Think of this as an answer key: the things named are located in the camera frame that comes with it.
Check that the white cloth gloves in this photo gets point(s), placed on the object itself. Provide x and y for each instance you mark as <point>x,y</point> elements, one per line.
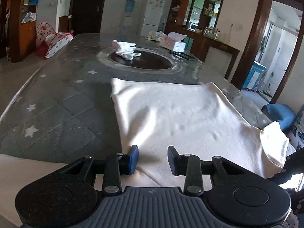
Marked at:
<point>125,48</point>

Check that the cream sweatshirt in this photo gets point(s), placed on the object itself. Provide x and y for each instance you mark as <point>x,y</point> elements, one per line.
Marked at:
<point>178,114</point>

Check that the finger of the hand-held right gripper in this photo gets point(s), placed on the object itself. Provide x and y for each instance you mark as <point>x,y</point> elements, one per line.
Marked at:
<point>292,168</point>

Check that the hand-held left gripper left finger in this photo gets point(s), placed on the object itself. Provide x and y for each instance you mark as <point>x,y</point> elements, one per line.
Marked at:
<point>133,159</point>

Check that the pink white tissue box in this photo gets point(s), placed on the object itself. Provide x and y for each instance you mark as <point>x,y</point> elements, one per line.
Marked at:
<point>172,44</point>

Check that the dark wooden entrance door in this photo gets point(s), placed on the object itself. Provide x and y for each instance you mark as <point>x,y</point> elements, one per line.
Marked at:
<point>87,7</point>

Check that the wooden sideboard with shelves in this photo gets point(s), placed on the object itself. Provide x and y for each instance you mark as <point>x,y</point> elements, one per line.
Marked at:
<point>213,49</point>

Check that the butterfly print cushion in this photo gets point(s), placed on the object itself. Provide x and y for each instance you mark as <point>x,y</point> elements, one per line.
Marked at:
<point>298,133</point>

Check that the tall wooden display cabinet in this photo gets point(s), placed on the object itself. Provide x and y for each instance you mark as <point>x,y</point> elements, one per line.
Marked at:
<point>26,35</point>

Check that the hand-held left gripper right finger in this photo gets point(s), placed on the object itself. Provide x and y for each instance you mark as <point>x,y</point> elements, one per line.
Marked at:
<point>173,159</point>

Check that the polka dot play tent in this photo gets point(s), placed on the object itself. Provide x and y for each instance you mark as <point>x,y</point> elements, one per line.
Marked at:
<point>57,44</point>

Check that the person's right hand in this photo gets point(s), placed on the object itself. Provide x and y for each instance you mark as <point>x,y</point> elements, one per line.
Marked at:
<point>296,200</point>

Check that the white water dispenser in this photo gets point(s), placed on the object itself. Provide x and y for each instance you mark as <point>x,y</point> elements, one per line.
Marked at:
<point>128,22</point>

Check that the white microwave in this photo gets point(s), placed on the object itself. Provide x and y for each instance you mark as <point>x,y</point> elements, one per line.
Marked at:
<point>193,27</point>

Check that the small patterned cloth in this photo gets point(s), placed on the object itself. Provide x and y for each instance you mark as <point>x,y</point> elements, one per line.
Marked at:
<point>153,35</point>

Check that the blue water bottle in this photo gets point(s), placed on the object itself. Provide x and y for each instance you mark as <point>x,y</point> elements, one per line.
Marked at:
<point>130,6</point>

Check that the white plastic bag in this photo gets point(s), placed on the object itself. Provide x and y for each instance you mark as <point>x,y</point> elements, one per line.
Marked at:
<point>28,17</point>

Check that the round black hot plate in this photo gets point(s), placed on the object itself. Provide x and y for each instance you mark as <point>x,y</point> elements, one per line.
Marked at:
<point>152,61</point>

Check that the small wooden side table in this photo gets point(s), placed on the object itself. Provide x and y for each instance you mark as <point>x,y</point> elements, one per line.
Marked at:
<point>66,25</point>

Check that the blue children's cabinet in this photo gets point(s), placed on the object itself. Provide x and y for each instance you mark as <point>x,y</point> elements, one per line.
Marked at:
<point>254,76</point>

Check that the blue plastic bag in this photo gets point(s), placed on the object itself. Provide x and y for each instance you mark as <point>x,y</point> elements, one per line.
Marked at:
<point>33,1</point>

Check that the blue chair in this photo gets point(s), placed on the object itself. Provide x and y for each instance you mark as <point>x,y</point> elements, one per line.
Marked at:
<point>282,116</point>

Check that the white refrigerator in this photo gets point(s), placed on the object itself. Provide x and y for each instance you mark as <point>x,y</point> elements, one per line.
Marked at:
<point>152,14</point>

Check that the glass jar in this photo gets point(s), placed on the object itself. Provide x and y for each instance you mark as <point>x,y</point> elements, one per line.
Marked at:
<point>218,33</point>
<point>206,30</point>

